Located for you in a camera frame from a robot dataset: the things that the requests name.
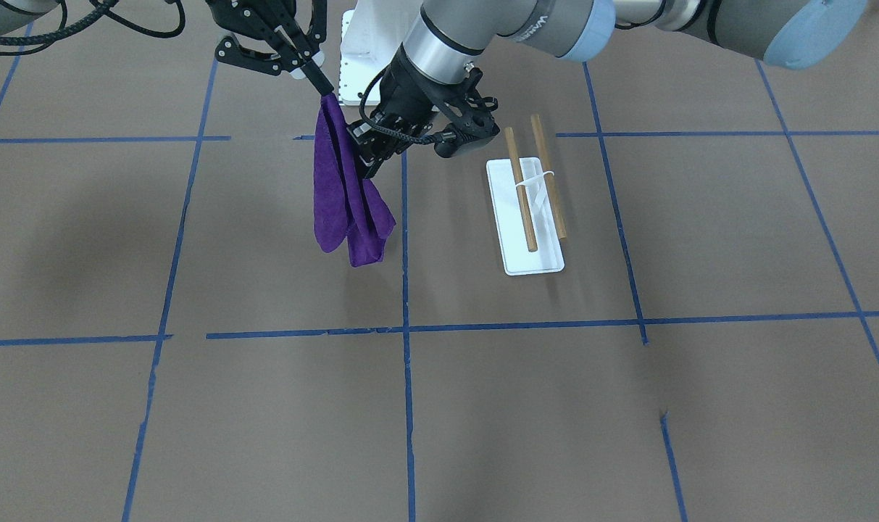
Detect white camera mast pedestal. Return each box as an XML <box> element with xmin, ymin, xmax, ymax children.
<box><xmin>338</xmin><ymin>1</ymin><xmax>418</xmax><ymax>107</ymax></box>

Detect purple towel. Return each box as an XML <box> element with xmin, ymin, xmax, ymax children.
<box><xmin>313</xmin><ymin>93</ymin><xmax>396</xmax><ymax>268</ymax></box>

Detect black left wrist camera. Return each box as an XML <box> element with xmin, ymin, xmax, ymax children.
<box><xmin>430</xmin><ymin>68</ymin><xmax>500</xmax><ymax>159</ymax></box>

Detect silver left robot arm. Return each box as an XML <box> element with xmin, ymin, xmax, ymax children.
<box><xmin>342</xmin><ymin>1</ymin><xmax>867</xmax><ymax>178</ymax></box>

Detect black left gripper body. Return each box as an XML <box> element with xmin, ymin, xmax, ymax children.
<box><xmin>349</xmin><ymin>52</ymin><xmax>446</xmax><ymax>162</ymax></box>

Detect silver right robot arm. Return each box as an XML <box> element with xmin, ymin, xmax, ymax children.
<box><xmin>0</xmin><ymin>1</ymin><xmax>335</xmax><ymax>96</ymax></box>

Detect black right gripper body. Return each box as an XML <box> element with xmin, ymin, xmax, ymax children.
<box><xmin>205</xmin><ymin>1</ymin><xmax>328</xmax><ymax>77</ymax></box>

